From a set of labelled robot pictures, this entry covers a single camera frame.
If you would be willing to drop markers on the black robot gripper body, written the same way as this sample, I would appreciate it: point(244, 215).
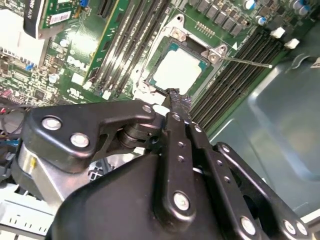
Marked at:
point(112, 205)

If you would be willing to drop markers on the metal socket cover frame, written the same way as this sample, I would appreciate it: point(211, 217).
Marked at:
point(157, 109)

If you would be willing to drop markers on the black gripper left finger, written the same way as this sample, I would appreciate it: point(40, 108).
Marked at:
point(62, 130)

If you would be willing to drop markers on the silver square CPU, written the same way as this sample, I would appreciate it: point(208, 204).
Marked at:
point(177, 70)

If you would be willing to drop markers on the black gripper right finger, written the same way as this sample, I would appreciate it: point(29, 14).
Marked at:
point(222, 172)

